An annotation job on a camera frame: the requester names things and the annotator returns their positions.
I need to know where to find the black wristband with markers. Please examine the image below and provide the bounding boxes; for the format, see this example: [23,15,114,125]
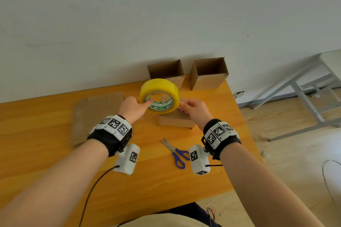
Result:
[87,115,133,157]
[201,119,242,161]

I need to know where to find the black left wristband with markers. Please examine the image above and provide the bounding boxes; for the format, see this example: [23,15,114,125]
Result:
[87,115,133,157]

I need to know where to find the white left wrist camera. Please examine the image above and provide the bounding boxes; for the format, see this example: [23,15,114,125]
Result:
[113,143,141,175]

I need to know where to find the grey metal table frame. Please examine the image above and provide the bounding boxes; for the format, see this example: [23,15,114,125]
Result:
[237,49,341,142]

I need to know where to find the person's left hand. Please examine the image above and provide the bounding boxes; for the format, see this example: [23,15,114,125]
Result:
[118,96,155,125]

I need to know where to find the brown cardboard paper box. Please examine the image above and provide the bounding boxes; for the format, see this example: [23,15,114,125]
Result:
[158,97,196,129]
[147,59,186,91]
[189,57,229,91]

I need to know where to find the black right wristband with markers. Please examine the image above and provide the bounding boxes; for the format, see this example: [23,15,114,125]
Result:
[201,119,242,161]

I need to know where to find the person's dark and beige clothing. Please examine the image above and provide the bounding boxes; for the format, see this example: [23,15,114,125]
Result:
[117,202,222,227]

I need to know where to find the yellow tape roll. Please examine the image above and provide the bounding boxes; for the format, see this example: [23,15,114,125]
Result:
[139,78,180,115]

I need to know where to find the person's right forearm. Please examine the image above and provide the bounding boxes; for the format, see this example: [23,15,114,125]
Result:
[220,142,324,227]

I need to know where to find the person's right hand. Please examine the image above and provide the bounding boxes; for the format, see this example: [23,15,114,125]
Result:
[178,98,213,132]

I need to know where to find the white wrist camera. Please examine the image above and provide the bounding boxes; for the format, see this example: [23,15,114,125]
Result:
[113,143,141,175]
[188,144,211,175]

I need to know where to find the blue-handled scissors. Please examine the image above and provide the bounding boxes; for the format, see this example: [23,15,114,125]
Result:
[160,138,191,170]

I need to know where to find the thin dark cord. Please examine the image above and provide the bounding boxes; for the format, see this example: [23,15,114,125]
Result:
[206,207,216,227]

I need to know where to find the black left camera cable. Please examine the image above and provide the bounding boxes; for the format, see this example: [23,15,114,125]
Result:
[79,165,121,227]

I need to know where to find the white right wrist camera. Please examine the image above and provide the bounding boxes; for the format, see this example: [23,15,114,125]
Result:
[188,144,211,175]

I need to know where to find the stack of cardboard boxes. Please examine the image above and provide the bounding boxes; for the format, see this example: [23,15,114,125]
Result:
[70,92,124,147]

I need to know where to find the person's left forearm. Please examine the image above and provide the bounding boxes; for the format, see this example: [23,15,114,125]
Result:
[0,138,110,227]

